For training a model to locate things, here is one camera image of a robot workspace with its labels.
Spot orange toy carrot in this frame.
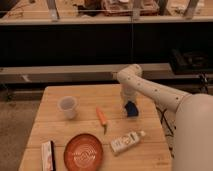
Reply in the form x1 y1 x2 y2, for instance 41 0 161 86
96 107 107 134

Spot black cables at right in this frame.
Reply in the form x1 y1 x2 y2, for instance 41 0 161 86
156 73 212 158

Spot white lotion bottle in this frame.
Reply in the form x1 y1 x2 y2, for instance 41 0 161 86
110 131 146 156

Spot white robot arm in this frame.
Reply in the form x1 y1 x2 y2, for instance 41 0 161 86
116 64 213 171

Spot orange ridged plate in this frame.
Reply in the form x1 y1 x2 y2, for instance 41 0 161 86
64 133 103 171

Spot translucent plastic cup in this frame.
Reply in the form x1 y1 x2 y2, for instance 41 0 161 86
58 96 77 119

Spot cluttered upper shelf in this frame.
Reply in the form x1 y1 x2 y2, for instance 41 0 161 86
0 0 213 25

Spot black box on shelf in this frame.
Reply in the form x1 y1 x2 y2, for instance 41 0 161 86
169 49 213 75

